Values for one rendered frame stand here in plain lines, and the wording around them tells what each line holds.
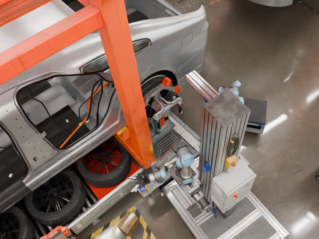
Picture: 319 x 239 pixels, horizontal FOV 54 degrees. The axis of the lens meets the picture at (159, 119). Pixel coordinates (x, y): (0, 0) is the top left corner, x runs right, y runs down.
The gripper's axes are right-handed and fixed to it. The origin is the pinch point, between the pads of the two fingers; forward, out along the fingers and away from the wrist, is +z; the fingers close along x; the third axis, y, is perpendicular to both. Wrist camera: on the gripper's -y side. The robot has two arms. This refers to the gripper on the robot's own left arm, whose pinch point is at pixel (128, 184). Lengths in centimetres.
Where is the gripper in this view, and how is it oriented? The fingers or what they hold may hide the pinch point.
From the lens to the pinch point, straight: 294.0
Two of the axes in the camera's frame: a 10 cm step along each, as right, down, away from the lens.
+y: 1.3, 6.6, 7.4
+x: -3.1, -6.8, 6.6
